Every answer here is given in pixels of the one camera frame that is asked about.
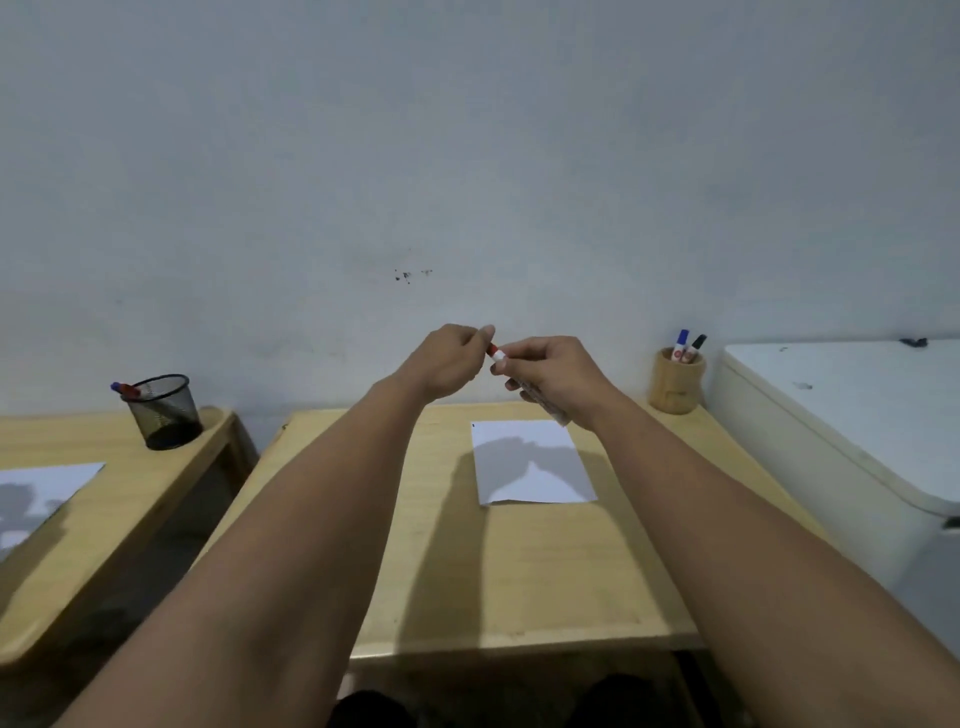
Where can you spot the person's right hand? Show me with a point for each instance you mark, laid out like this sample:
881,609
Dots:
562,379

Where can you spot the person's left hand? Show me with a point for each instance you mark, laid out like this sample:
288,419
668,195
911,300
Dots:
439,364

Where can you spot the person's right thumb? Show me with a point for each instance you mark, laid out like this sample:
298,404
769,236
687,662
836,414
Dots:
504,363

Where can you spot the person's left thumb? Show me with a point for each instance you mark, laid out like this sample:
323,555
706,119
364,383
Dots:
475,361

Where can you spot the white marker with red cap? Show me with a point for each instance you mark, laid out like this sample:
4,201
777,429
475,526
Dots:
498,354

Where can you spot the person's left forearm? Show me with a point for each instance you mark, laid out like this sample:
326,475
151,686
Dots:
285,555

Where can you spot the person's right forearm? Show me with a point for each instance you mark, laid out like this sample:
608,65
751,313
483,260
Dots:
750,555

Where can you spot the white paper sheet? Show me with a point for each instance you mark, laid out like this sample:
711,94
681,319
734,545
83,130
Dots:
529,469
34,495

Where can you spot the round wooden pen cup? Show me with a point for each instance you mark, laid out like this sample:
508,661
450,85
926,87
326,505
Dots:
676,386

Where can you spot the white marker with blue cap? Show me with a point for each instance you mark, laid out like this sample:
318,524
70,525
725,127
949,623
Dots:
680,343

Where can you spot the white marker with black cap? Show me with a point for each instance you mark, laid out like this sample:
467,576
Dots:
694,349

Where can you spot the black mesh pen holder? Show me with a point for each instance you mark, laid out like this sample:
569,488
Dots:
165,416

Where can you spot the red and blue marker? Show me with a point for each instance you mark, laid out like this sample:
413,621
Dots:
127,390

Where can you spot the white chest appliance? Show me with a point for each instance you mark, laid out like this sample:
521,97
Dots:
847,442

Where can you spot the person's left leg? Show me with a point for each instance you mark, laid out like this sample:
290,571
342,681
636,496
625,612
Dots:
371,711

